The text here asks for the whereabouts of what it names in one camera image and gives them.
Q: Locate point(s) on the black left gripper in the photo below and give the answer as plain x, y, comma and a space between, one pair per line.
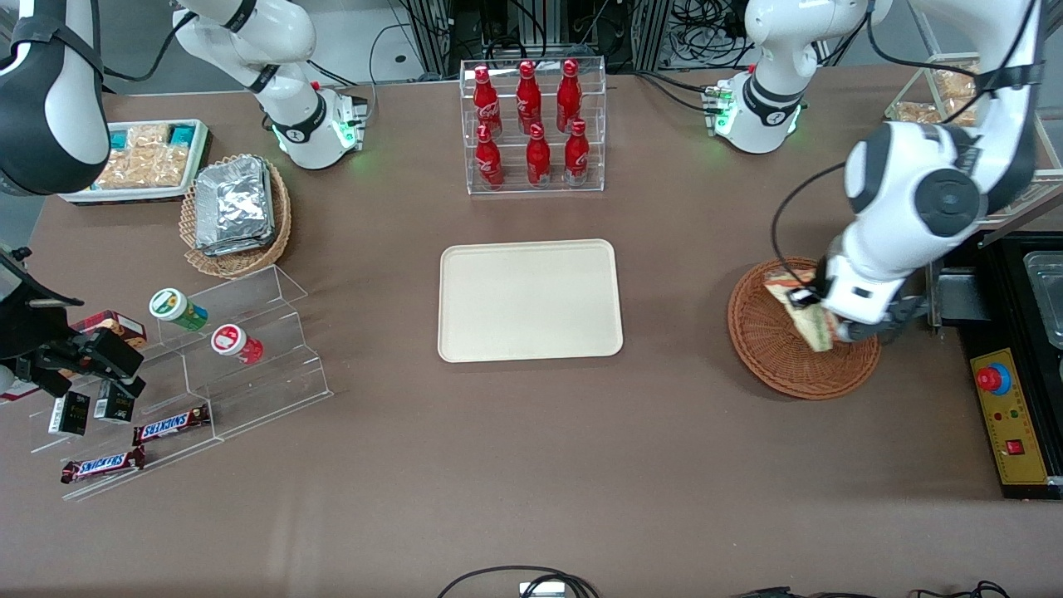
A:
818, 282

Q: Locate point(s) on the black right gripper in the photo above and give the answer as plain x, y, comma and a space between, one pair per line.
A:
26, 330

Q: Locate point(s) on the triangle sandwich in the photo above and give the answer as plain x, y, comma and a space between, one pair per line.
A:
818, 330

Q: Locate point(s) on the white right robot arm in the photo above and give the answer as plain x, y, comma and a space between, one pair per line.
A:
71, 91

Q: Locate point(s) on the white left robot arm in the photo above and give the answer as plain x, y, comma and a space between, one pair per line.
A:
913, 166

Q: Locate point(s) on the round brown wicker basket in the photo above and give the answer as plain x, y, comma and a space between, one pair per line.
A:
772, 361

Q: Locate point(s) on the oval tan wicker basket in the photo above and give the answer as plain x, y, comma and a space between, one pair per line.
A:
241, 264

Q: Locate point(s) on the white rectangular snack tray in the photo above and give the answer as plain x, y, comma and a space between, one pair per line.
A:
133, 198

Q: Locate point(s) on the beige plastic tray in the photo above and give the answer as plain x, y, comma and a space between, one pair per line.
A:
515, 307

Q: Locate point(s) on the small black box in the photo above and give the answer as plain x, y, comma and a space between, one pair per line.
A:
71, 414
115, 407

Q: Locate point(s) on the brown red chocolate box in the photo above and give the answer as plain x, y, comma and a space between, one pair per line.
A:
116, 324

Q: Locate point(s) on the brown Snickers bar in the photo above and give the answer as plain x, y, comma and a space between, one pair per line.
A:
170, 425
100, 465

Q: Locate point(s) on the red snack box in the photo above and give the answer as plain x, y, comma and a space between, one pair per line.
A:
12, 396

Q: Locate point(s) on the clear acrylic stepped stand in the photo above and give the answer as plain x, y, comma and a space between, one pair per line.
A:
91, 490
266, 390

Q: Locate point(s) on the green lidded snack cup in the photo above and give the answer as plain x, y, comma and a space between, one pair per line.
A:
170, 305

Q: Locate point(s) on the red lidded snack cup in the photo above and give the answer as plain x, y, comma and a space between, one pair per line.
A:
228, 340

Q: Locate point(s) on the silver foil packet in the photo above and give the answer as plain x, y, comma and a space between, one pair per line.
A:
232, 203
242, 248

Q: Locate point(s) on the black machine housing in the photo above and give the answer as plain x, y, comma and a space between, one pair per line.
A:
1005, 282

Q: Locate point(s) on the red emergency stop button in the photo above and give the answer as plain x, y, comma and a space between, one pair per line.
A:
992, 379

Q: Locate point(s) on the clear bagged cracker pack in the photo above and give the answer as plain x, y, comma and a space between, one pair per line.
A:
166, 166
124, 170
148, 137

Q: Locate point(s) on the bagged fried snack pack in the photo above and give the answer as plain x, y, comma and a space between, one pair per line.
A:
962, 113
918, 114
955, 83

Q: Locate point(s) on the yellow control panel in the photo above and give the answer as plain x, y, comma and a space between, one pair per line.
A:
1017, 415

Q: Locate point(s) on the teal snack packet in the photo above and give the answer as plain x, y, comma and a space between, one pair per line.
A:
119, 139
183, 134

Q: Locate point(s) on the red cola bottle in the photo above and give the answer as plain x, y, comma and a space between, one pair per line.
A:
528, 95
487, 101
569, 95
488, 158
576, 154
537, 158

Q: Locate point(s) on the clear acrylic bottle rack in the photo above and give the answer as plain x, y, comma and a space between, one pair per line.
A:
515, 189

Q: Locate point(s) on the small grey device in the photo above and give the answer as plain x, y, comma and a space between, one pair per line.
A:
541, 590

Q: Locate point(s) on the metal equipment rack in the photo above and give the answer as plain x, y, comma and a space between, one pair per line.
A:
432, 41

